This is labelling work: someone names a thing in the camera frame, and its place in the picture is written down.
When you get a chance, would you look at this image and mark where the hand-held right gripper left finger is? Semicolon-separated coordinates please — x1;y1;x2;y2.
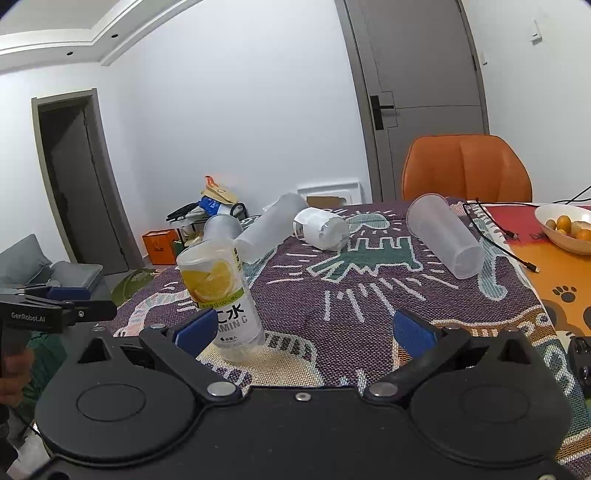
76;310;241;403

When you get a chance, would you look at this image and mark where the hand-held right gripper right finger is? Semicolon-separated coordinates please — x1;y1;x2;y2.
362;308;550;402

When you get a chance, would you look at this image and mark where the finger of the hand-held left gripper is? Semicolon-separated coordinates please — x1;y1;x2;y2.
0;286;92;302
62;299;117;323

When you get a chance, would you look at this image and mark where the clear lemon label bottle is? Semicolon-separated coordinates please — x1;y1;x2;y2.
177;244;267;364

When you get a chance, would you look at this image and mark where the wide frosted plastic cup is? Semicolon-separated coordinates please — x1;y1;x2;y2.
406;193;486;280

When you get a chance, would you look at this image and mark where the small frosted plastic cup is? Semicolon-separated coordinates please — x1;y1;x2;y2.
202;214;244;246

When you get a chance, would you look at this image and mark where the tall frosted plastic cup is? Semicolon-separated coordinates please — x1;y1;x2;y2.
235;192;310;265

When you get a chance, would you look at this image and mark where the person's left hand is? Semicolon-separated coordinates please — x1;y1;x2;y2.
0;347;36;408

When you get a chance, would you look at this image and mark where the grey sofa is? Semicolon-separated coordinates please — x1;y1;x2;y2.
0;233;105;302

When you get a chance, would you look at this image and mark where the printed woven table blanket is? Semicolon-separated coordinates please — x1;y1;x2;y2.
111;199;591;468

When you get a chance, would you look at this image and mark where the orange box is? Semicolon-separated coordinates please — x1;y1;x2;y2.
141;229;182;266

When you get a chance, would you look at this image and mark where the yellow paper bag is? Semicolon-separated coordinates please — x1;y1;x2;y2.
200;175;239;205

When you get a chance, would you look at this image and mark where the orange paw print mat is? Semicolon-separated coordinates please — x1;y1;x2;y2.
482;205;591;340

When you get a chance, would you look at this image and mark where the white box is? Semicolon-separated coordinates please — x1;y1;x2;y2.
297;180;361;207

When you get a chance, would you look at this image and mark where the black device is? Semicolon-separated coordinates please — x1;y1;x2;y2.
567;336;591;395

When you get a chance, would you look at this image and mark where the white bowl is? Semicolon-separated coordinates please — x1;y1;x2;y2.
534;203;591;256

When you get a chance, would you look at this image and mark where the orange chair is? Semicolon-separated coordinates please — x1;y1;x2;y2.
401;134;533;204

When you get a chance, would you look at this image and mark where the grey door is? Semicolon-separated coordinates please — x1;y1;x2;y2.
344;0;491;205

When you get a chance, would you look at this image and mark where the dark doorway with grey frame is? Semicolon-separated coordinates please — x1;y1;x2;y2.
31;88;131;274

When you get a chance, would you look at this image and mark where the black cable with plug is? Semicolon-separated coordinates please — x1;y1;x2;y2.
464;198;539;274

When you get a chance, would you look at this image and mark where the thin black cable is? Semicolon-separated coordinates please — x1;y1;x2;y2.
538;185;591;206

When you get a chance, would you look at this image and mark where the black door handle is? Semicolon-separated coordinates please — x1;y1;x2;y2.
369;95;396;130

